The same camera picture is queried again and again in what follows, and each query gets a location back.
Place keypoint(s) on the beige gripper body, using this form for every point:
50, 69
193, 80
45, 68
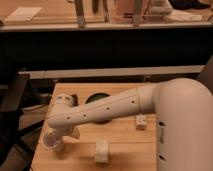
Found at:
72, 132

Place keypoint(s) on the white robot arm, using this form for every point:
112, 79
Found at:
184, 119

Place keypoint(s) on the green ceramic bowl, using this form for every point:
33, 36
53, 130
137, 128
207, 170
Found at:
94, 97

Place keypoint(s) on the white folded cloth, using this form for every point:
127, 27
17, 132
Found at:
101, 151

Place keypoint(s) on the black rectangular block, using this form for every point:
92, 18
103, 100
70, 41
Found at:
75, 99

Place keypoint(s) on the white tube with label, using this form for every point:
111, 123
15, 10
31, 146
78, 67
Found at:
141, 122

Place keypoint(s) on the white paper on floor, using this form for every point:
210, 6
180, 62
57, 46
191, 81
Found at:
23, 14

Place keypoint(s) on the grey metal rail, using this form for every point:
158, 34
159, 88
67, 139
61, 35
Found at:
77, 73

